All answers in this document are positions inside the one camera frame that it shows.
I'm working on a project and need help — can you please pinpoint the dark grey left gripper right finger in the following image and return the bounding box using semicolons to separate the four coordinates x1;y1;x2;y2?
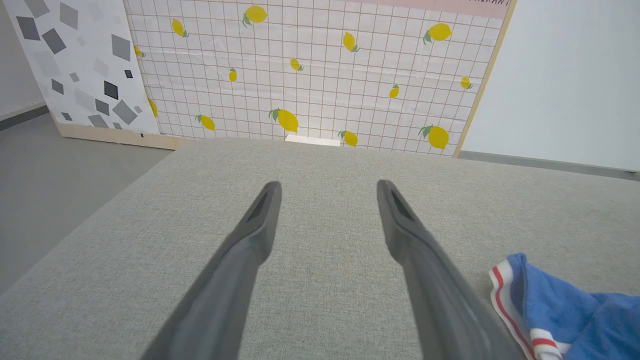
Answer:
376;179;523;360

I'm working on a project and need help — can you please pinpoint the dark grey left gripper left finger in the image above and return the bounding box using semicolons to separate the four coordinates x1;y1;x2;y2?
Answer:
140;181;283;360

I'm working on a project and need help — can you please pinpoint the lemon print grid panel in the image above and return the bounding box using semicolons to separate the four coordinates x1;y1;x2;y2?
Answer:
123;0;518;159

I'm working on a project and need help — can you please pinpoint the grey terrazzo pattern panel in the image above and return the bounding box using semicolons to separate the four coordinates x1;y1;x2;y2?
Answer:
2;0;193;151

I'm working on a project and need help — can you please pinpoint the blue and white garment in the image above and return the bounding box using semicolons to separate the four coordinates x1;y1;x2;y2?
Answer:
488;252;640;360

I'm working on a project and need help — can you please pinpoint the small white block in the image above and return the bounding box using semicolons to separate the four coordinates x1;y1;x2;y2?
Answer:
284;134;341;148

